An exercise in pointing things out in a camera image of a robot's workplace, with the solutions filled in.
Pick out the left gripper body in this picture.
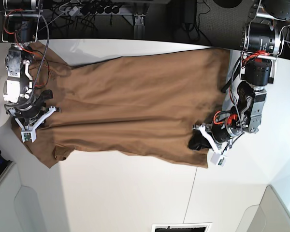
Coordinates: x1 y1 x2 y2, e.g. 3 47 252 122
192 122 243 154

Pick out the brown t-shirt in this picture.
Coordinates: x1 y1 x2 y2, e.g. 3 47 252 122
24 48 230 168

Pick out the white framed floor vent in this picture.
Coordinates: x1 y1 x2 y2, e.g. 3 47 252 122
151 222 212 232

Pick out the aluminium table frame post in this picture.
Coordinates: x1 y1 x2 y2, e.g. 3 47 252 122
133 14 145 40

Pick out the grey chair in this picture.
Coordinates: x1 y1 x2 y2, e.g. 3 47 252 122
236 185 290 232
0 162 47 232

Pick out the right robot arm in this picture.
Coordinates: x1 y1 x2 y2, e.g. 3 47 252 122
2 0 53 128

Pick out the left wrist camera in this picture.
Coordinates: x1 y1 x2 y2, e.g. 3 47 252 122
198 124 227 167

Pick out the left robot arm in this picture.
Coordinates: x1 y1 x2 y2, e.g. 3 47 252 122
188 0 290 155

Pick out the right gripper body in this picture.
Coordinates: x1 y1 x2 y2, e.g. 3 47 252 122
4 102 61 126

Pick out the left grey chair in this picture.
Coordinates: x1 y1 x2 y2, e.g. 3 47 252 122
0 162 47 232

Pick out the right grey chair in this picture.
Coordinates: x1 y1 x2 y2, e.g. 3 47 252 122
236 185 290 232

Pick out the black power adapter box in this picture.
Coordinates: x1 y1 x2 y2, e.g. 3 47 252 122
182 0 197 24

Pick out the black power strip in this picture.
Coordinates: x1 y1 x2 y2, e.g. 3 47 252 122
58 5 123 17

